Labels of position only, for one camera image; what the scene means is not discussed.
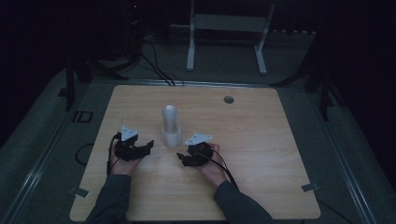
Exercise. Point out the person's right hand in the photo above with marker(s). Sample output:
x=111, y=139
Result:
x=214, y=171

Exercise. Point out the translucent plastic bottle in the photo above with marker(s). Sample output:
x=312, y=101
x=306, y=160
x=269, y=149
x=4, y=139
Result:
x=170, y=124

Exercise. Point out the metal floor rail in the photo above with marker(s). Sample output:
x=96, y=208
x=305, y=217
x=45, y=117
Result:
x=218, y=84
x=348, y=174
x=31, y=179

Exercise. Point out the white power strip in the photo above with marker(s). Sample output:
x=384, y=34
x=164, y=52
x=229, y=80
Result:
x=294, y=32

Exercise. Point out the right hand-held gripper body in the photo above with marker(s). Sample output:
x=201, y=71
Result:
x=199, y=154

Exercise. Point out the white metal stand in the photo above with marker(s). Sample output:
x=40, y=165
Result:
x=229, y=23

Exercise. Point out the person's left hand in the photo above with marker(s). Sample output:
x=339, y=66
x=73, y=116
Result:
x=121, y=167

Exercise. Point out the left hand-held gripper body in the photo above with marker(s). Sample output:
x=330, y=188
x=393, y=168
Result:
x=126, y=149

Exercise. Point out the black tripod stand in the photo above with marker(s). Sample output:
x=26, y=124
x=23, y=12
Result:
x=70, y=90
x=325, y=99

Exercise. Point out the grey tape piece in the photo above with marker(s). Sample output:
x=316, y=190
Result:
x=79, y=192
x=310, y=187

